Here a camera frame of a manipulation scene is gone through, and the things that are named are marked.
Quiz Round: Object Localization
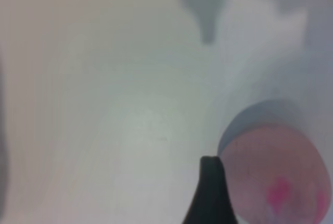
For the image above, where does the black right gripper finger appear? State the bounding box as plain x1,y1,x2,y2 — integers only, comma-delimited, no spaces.
181,155,239,224

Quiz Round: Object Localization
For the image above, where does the pink peach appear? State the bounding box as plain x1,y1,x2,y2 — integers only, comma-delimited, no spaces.
218,125,329,224

